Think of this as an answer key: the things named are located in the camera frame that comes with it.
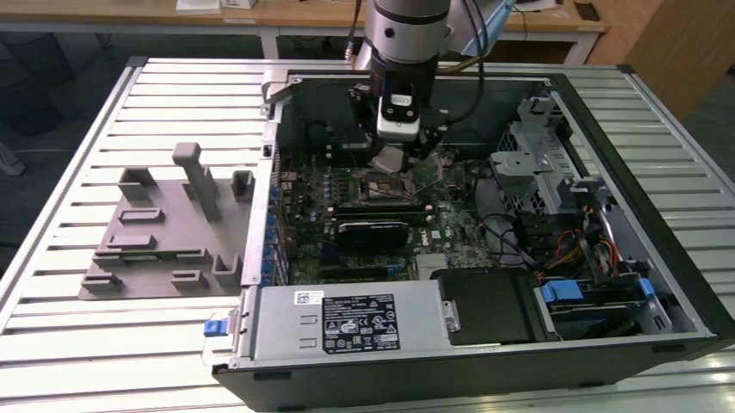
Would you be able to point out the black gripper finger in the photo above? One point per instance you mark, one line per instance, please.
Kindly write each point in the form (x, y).
(363, 112)
(431, 142)

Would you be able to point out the silver CPU chip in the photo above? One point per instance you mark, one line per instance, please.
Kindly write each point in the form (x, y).
(387, 160)

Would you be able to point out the metal locking lever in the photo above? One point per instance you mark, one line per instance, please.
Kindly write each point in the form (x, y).
(431, 185)
(357, 161)

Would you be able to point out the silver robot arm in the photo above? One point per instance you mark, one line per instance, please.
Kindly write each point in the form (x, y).
(405, 30)

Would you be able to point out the silver metal drive cage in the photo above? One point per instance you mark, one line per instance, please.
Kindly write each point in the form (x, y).
(520, 165)

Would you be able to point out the green motherboard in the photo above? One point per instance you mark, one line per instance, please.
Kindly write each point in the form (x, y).
(459, 232)

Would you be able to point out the black graphics card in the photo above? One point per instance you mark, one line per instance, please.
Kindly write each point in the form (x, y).
(374, 236)

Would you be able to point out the silver chipset heatsink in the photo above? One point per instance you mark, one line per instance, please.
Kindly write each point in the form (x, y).
(431, 263)

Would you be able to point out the light wooden desk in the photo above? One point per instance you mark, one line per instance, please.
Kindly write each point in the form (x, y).
(115, 15)
(560, 26)

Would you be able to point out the white small box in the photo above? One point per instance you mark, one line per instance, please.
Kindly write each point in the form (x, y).
(198, 4)
(238, 2)

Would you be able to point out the black expansion slot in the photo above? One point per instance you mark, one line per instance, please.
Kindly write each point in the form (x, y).
(357, 272)

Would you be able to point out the black phone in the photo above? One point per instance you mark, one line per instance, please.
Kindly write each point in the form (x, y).
(588, 10)

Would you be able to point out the blue disk carrier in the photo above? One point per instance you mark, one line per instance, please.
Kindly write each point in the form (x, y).
(560, 294)

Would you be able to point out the grey plastic parts rack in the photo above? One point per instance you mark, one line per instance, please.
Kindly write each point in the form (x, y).
(173, 232)

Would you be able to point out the wooden cabinet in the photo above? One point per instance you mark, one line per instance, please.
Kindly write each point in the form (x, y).
(678, 51)

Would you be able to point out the metal disk bay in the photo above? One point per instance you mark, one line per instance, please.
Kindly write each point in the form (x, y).
(597, 306)

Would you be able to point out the grey power supply unit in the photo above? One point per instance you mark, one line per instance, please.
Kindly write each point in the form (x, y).
(287, 322)

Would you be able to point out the blue plastic tab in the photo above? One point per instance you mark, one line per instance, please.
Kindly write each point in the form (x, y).
(646, 287)

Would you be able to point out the green RAM stick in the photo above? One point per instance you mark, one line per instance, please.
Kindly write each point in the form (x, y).
(146, 257)

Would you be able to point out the blue case latch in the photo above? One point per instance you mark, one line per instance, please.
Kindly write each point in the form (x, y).
(215, 327)

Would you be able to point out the black open PC case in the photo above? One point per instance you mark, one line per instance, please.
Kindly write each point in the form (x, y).
(402, 387)

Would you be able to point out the black office chair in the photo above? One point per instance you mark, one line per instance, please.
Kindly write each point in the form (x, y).
(31, 86)

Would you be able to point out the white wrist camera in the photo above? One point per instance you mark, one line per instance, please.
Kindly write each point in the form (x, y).
(399, 129)

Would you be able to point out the grey metal corner bracket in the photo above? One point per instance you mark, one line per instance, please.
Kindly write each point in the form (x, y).
(275, 86)

